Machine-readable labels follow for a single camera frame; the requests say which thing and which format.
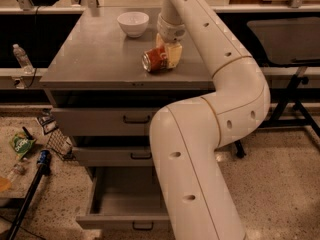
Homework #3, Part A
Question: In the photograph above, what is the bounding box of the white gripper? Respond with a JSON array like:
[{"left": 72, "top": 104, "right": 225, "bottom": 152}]
[{"left": 156, "top": 14, "right": 186, "bottom": 69}]

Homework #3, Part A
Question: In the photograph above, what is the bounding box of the orange soda can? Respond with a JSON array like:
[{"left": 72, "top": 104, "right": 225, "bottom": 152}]
[{"left": 142, "top": 46, "right": 167, "bottom": 72}]

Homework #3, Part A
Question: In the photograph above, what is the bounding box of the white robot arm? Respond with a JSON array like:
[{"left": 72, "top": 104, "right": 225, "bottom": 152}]
[{"left": 150, "top": 0, "right": 270, "bottom": 240}]

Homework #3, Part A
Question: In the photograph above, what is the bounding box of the grey metal drawer cabinet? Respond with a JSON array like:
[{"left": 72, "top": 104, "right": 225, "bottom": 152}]
[{"left": 39, "top": 6, "right": 221, "bottom": 172}]

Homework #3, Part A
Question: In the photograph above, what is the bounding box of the grey top drawer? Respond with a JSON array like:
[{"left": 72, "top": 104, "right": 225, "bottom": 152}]
[{"left": 52, "top": 108, "right": 156, "bottom": 136}]

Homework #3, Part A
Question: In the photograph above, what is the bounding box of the grey middle drawer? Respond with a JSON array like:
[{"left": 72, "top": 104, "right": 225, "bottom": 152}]
[{"left": 73, "top": 147, "right": 153, "bottom": 167}]

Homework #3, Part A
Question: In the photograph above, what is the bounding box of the grey open bottom drawer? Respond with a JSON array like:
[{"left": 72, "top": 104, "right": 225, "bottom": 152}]
[{"left": 76, "top": 166, "right": 170, "bottom": 231}]

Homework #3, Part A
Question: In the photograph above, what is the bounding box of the white ceramic bowl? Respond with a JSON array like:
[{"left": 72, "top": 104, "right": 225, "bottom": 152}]
[{"left": 117, "top": 11, "right": 149, "bottom": 38}]

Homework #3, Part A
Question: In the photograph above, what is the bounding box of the dark snack packet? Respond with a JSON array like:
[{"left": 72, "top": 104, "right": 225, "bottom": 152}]
[{"left": 37, "top": 109, "right": 58, "bottom": 135}]

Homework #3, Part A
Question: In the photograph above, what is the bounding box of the clear plastic water bottle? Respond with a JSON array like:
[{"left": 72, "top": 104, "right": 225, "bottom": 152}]
[{"left": 13, "top": 44, "right": 34, "bottom": 75}]

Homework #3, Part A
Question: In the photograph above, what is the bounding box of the blue-tipped black pole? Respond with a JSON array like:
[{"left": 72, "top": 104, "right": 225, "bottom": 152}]
[{"left": 5, "top": 150, "right": 51, "bottom": 240}]

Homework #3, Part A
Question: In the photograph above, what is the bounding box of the green chip bag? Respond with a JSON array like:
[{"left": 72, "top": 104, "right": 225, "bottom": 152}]
[{"left": 9, "top": 132, "right": 35, "bottom": 160}]

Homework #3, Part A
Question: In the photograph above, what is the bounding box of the clear bottle on floor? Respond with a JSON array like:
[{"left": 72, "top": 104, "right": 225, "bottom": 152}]
[{"left": 7, "top": 160, "right": 28, "bottom": 183}]

